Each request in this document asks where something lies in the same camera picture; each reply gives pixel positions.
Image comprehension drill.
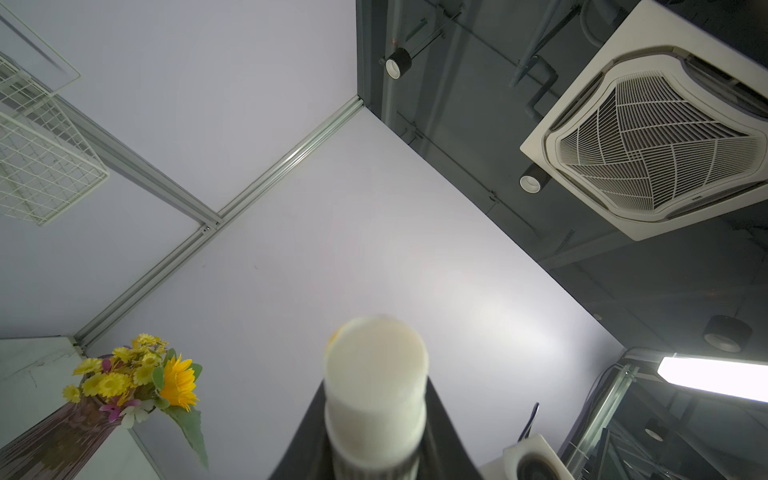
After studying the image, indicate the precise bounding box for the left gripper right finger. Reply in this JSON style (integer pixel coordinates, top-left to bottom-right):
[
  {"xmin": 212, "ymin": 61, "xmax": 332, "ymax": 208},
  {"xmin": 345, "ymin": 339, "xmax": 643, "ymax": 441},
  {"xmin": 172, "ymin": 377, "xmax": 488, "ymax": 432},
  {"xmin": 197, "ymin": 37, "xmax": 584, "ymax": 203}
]
[{"xmin": 419, "ymin": 379, "xmax": 482, "ymax": 480}]

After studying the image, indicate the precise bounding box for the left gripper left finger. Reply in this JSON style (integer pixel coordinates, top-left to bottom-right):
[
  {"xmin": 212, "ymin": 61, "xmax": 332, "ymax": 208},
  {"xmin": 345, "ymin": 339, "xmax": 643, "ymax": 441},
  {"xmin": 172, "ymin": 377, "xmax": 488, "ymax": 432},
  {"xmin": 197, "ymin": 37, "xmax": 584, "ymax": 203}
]
[{"xmin": 269, "ymin": 382, "xmax": 330, "ymax": 480}]

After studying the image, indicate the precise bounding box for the white glue stick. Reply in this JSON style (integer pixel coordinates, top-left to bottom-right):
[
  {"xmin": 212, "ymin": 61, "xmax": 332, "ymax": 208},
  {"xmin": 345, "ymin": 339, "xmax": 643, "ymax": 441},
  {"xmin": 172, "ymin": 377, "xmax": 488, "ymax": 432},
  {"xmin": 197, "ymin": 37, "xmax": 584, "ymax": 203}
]
[{"xmin": 323, "ymin": 315, "xmax": 429, "ymax": 479}]

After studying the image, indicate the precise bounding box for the sunflower bouquet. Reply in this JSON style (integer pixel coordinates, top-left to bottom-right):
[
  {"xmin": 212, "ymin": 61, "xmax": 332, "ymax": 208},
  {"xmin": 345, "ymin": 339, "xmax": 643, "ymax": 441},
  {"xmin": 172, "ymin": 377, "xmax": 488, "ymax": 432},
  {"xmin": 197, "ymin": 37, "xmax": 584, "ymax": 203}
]
[{"xmin": 62, "ymin": 334, "xmax": 209, "ymax": 468}]

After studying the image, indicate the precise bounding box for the dark purple vase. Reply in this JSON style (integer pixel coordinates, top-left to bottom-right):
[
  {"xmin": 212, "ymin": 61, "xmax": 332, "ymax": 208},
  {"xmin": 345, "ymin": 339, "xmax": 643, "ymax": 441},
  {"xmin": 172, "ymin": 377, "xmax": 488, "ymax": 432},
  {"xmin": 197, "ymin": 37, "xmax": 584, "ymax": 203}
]
[{"xmin": 1, "ymin": 398, "xmax": 120, "ymax": 479}]

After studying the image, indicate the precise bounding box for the fluorescent light panel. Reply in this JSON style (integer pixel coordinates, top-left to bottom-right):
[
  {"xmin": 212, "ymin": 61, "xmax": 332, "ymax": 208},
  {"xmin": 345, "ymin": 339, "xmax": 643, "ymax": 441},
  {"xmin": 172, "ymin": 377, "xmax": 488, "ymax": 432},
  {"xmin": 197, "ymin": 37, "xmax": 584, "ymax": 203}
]
[{"xmin": 657, "ymin": 356, "xmax": 767, "ymax": 403}]

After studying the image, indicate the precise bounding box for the ceiling spot lamp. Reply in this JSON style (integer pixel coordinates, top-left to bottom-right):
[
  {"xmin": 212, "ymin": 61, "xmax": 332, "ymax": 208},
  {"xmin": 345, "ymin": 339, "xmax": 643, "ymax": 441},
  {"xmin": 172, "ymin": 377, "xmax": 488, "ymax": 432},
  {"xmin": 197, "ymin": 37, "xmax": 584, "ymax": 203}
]
[{"xmin": 384, "ymin": 47, "xmax": 413, "ymax": 80}]

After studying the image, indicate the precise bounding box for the ceiling air conditioner vent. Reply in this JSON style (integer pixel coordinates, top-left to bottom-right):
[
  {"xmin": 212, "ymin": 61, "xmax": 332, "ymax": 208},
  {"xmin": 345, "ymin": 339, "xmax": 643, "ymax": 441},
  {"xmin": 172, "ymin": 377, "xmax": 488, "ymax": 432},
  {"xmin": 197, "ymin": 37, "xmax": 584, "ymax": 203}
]
[{"xmin": 521, "ymin": 1, "xmax": 767, "ymax": 241}]

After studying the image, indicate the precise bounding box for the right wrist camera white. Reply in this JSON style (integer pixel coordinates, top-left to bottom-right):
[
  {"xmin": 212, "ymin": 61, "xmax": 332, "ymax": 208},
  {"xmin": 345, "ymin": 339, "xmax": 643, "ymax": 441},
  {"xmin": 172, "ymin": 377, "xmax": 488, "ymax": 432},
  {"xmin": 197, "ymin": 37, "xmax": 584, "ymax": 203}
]
[{"xmin": 502, "ymin": 435, "xmax": 574, "ymax": 480}]

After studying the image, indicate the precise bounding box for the white wire wall basket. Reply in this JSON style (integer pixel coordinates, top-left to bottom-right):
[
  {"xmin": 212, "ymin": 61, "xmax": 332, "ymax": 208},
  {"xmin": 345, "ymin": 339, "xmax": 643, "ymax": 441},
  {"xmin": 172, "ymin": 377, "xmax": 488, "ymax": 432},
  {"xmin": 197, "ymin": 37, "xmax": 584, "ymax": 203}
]
[{"xmin": 1, "ymin": 4, "xmax": 109, "ymax": 226}]

